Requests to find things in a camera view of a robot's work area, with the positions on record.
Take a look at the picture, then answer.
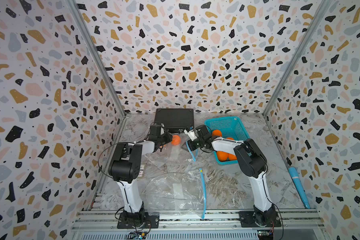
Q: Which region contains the orange fruit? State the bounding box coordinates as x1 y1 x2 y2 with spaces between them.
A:
228 154 237 161
212 130 223 137
216 151 229 162

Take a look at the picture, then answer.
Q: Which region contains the clear zip-top bag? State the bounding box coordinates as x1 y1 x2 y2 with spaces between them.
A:
145 133 194 168
142 169 207 219

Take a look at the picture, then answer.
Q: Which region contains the teal plastic basket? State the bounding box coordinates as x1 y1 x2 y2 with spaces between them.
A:
204 116 250 166

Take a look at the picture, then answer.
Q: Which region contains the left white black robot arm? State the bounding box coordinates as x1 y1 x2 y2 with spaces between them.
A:
106 122 172 230

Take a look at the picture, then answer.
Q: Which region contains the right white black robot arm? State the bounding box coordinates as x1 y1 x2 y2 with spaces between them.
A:
184 126 283 228

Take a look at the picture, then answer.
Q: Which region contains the black hard case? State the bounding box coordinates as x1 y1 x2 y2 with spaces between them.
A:
155 109 194 134

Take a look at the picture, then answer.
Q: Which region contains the small printed packet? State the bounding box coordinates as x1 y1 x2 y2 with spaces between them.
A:
138 165 146 179

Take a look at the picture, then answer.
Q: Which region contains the green circuit board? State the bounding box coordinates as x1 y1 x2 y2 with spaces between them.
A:
127 232 147 240

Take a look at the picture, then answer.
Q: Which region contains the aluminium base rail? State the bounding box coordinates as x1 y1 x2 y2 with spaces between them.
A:
68 209 331 240

